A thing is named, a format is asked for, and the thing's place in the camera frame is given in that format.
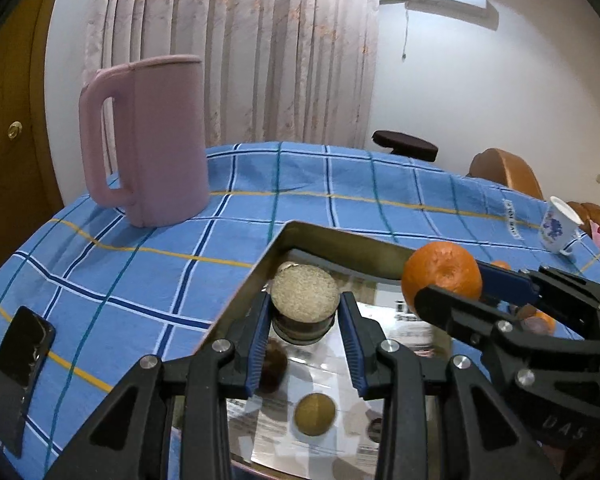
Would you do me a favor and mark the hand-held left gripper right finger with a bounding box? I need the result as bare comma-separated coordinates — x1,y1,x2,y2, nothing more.
337,291,556,480

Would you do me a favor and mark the newspaper lining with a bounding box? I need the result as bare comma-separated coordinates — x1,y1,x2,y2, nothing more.
225,280,453,471

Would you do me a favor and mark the black smartphone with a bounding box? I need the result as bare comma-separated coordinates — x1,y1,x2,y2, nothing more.
0,306,57,459

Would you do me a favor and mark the white cup with blue print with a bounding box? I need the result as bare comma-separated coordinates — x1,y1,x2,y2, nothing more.
537,196,586,257

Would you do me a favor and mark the brown leather chair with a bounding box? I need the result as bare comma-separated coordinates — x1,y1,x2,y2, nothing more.
567,201,600,253

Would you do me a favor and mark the wooden chair back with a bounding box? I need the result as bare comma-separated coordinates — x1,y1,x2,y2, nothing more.
467,148,545,198

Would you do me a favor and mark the small brown kiwi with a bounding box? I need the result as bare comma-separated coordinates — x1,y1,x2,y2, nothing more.
292,392,337,437

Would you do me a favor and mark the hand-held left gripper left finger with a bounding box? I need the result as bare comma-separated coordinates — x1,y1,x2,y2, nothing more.
45,291,274,480

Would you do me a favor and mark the pink kettle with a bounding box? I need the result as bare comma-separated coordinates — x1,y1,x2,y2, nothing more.
78,54,211,228

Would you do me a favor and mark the floral pink curtain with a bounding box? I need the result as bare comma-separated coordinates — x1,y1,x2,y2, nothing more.
82,0,381,150

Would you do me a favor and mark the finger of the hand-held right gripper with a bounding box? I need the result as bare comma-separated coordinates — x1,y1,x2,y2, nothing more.
475,262,600,343
414,285,541,391

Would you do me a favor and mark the dark round stool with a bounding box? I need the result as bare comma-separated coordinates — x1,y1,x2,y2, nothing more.
372,130,439,162

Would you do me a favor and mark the rectangular metal tin box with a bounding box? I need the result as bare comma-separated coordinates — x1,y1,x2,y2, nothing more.
200,220,481,480

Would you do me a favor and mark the cut taro with pale face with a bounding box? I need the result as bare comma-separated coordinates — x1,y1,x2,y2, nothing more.
270,262,341,347

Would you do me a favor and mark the wooden door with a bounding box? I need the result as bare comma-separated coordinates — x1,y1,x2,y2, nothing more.
0,0,67,292

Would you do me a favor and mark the small dark taro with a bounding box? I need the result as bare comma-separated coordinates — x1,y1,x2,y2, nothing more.
257,337,289,395

